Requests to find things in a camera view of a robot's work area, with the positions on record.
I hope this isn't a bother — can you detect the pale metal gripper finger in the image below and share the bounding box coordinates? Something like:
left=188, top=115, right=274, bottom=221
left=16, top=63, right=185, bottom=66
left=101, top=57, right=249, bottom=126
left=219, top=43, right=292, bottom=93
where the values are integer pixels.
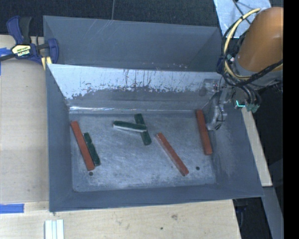
left=205, top=93, right=228, bottom=131
left=198, top=78, right=225, bottom=97

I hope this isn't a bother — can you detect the red-brown flat block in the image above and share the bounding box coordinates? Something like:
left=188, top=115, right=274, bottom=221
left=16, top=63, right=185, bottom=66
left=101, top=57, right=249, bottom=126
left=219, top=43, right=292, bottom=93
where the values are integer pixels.
left=195, top=109, right=213, bottom=156
left=155, top=132, right=190, bottom=177
left=70, top=120, right=96, bottom=171

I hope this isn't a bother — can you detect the pale wood flat board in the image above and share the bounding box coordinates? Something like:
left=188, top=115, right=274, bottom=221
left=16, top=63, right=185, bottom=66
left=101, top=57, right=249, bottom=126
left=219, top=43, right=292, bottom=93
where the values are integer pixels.
left=0, top=58, right=50, bottom=204

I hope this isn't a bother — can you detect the grey metal bin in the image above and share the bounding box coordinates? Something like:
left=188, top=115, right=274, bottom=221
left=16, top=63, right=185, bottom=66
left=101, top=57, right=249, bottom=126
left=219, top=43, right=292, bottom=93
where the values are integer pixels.
left=42, top=15, right=265, bottom=213

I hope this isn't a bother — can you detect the dark green flat block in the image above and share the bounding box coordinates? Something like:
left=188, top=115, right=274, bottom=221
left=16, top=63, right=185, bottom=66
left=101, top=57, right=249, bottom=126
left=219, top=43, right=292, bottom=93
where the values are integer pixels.
left=83, top=132, right=101, bottom=167
left=134, top=113, right=152, bottom=146
left=113, top=120, right=148, bottom=133

